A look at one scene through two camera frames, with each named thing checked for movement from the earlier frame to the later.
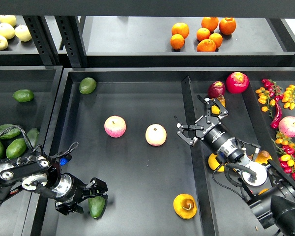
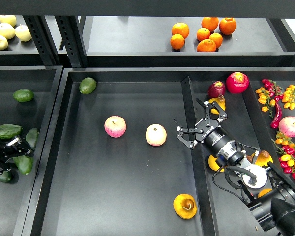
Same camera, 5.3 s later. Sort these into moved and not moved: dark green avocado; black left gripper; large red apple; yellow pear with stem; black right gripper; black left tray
Moved: dark green avocado; black left gripper
Not moved: black left tray; yellow pear with stem; black right gripper; large red apple
